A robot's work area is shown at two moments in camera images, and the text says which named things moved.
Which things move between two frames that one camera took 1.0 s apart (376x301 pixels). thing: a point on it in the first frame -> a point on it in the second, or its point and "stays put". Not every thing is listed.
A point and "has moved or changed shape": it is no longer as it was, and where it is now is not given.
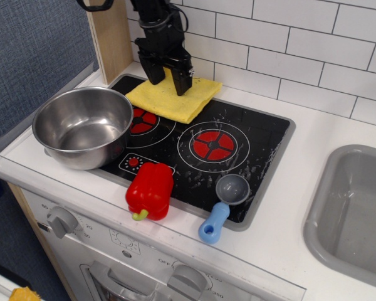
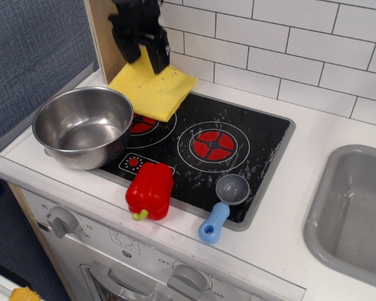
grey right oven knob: [188, 281] stays put
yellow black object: [24, 294] stays put
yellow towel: [162, 99] has moved or changed shape
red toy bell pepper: [149, 191] stays put
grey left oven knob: [61, 221] stays put
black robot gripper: [166, 45] -> [136, 22]
